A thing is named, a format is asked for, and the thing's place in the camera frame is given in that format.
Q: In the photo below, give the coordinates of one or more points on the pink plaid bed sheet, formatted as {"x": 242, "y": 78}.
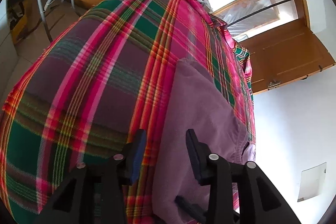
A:
{"x": 102, "y": 79}

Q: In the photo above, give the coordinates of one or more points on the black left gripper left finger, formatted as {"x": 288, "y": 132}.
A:
{"x": 93, "y": 193}

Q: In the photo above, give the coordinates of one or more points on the wooden door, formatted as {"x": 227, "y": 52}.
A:
{"x": 285, "y": 54}

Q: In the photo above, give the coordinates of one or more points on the purple fleece garment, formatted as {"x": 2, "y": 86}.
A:
{"x": 195, "y": 103}

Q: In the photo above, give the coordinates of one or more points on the plastic door curtain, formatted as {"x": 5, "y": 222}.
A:
{"x": 249, "y": 18}

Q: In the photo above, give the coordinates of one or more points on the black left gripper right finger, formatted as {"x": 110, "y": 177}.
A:
{"x": 238, "y": 193}

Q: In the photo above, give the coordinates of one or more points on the white wall panel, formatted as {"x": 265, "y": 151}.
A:
{"x": 312, "y": 181}

